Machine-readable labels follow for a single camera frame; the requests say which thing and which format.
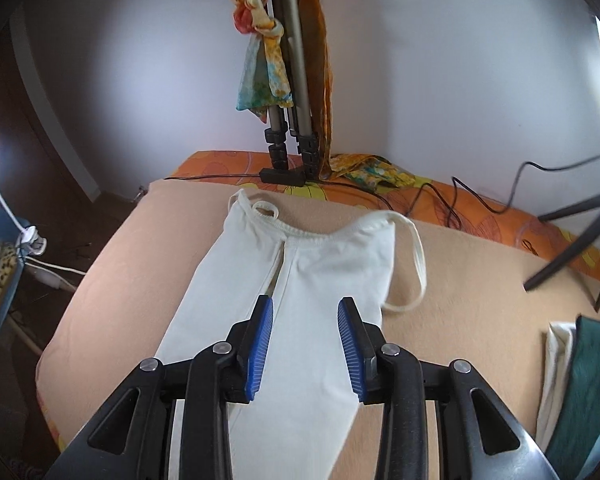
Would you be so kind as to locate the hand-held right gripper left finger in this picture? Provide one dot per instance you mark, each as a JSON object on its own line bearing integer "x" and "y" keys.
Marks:
{"x": 260, "y": 345}

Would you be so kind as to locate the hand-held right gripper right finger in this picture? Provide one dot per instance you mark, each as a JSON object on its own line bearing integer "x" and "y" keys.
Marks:
{"x": 351, "y": 350}

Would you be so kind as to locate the white pants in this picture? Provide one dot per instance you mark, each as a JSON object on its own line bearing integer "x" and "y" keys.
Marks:
{"x": 305, "y": 280}

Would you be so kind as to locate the yellow green patterned cloth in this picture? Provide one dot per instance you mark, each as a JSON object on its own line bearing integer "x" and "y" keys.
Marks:
{"x": 375, "y": 172}

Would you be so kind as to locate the orange patterned bedsheet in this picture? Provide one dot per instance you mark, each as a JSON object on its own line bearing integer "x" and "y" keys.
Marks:
{"x": 480, "y": 210}

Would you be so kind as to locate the white folded cloth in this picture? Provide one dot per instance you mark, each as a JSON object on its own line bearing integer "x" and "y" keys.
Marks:
{"x": 555, "y": 375}

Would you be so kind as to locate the green folded cloth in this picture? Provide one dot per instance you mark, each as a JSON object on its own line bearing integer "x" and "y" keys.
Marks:
{"x": 587, "y": 400}

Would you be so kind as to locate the black tripod legs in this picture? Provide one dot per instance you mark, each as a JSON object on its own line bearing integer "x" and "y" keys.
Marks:
{"x": 577, "y": 240}

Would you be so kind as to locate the orange hanging cloth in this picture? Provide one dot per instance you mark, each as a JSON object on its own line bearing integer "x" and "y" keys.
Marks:
{"x": 320, "y": 60}

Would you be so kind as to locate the colourful tie-dye scarf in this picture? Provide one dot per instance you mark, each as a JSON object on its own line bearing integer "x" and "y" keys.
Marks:
{"x": 260, "y": 50}

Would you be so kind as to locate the grey camera tripod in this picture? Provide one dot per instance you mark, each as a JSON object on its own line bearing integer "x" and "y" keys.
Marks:
{"x": 294, "y": 85}

